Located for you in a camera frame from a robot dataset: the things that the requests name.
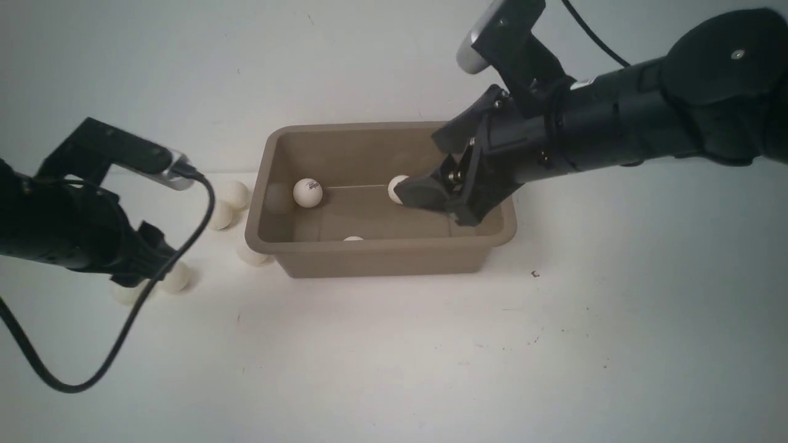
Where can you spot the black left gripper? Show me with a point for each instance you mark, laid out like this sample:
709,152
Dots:
99,239

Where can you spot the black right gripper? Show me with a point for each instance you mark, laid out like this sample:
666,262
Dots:
517,141

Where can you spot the white ping-pong ball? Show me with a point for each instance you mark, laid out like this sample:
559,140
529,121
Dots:
308,193
177,279

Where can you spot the tan plastic bin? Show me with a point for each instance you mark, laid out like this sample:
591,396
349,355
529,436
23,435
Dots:
355,163

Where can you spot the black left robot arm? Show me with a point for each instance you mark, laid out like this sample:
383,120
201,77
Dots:
30,210

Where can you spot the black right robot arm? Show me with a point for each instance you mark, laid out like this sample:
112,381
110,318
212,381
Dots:
719,94

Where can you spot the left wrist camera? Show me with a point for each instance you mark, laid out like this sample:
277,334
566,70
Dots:
94,146

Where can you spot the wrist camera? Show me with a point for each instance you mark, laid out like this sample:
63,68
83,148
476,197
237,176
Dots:
503,39
94,146

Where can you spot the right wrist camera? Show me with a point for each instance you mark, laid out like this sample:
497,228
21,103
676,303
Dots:
503,39

